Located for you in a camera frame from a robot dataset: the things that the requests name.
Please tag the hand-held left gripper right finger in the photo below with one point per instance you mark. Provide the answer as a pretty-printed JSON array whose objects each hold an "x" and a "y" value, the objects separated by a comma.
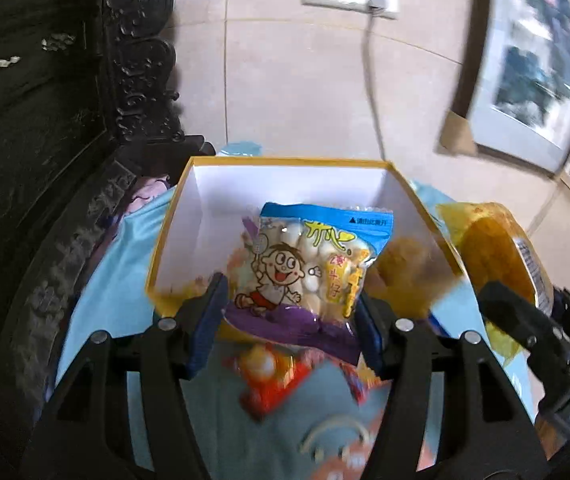
[{"x": 370, "y": 340}]

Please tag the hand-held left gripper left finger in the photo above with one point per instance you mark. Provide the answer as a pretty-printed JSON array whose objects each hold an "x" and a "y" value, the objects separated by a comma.
[{"x": 210, "y": 330}]

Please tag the bread bun clear packet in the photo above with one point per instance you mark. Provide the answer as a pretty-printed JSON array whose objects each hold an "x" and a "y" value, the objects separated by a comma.
[{"x": 495, "y": 255}]

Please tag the purple cartoon snack packet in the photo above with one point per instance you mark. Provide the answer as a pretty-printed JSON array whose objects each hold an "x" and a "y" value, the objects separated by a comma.
[{"x": 290, "y": 270}]

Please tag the yellow cardboard box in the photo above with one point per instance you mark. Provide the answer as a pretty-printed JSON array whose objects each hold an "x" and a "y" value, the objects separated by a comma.
[{"x": 205, "y": 200}]

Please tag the red orange snack packet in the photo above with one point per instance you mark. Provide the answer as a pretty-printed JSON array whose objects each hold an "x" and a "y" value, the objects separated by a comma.
[{"x": 275, "y": 385}]

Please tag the light blue printed cloth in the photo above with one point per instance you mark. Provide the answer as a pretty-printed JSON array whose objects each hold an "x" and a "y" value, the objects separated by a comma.
[{"x": 110, "y": 300}]

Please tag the purple cloth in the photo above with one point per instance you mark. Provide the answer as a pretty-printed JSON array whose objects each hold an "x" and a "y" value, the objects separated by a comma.
[{"x": 147, "y": 195}]

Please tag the cardboard corner protector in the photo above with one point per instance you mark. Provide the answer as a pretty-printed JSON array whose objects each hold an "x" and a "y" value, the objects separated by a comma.
[{"x": 457, "y": 135}]

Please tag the carved dark wooden furniture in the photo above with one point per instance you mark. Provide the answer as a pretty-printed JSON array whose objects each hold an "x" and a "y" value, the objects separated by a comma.
[{"x": 40, "y": 135}]

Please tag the framed lotus painting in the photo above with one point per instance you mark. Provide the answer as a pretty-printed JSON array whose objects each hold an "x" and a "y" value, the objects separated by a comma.
[{"x": 530, "y": 50}]

